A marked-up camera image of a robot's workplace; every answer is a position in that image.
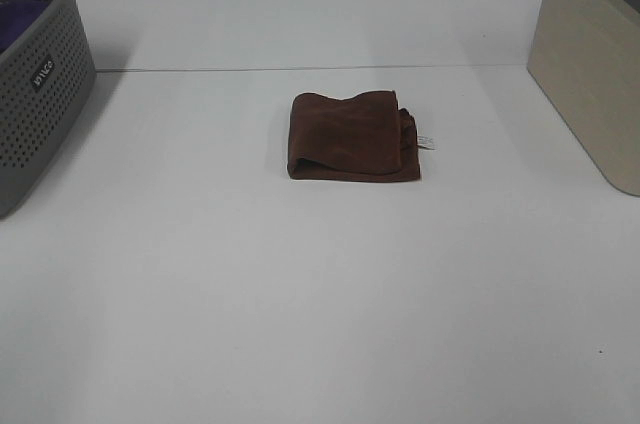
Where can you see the brown towel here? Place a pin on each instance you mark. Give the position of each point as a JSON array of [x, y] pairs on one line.
[[367, 138]]

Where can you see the beige storage bin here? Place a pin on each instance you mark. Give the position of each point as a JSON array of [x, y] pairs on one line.
[[585, 58]]

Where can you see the grey perforated laundry basket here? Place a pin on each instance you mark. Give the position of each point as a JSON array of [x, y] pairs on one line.
[[47, 75]]

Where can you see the purple cloth in basket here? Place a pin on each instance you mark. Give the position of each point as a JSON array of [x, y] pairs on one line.
[[17, 24]]

